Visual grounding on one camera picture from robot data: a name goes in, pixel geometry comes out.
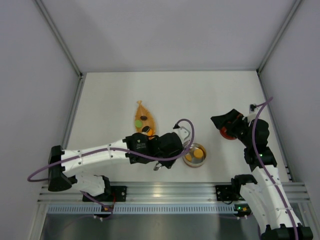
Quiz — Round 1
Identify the red round lid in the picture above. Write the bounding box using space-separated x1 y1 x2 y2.
219 126 237 141

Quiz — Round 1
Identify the black round food piece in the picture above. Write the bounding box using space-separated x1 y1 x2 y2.
141 126 151 133

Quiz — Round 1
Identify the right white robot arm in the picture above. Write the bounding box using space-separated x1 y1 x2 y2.
211 109 314 240

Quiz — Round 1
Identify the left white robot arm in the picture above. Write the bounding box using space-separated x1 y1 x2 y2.
48 127 192 197

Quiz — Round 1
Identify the round steel lunch box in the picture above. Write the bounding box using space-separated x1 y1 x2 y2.
182 143 207 168

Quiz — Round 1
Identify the orange food chunk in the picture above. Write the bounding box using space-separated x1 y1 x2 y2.
147 129 155 140

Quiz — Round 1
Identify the green round food piece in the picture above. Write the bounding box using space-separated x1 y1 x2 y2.
134 120 143 128

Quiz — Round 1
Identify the orange leaf-shaped plate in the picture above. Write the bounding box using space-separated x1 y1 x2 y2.
134 100 157 136

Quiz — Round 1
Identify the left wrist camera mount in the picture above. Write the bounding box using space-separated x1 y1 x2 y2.
173 125 192 147

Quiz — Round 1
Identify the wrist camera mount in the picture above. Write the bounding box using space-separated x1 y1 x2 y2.
247 104 262 123
173 125 192 147

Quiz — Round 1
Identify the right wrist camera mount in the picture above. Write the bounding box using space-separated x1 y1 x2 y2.
247 104 262 123

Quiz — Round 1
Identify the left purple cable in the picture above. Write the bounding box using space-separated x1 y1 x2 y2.
26 118 196 221

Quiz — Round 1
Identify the purple cable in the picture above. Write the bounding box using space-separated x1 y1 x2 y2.
251 96 300 240
26 118 196 221

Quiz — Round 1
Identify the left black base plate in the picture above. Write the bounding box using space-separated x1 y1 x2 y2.
93 185 127 202

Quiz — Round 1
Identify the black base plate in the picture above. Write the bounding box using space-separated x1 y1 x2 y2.
93 185 127 202
215 184 240 205

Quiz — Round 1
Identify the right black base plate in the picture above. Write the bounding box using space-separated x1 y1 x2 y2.
215 184 240 205

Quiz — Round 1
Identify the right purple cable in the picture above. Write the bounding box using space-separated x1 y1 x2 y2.
251 96 300 240

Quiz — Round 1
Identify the aluminium front rail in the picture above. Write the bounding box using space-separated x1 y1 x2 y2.
37 181 311 204

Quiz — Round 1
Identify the slotted grey cable duct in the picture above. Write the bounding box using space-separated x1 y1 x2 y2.
47 203 249 215

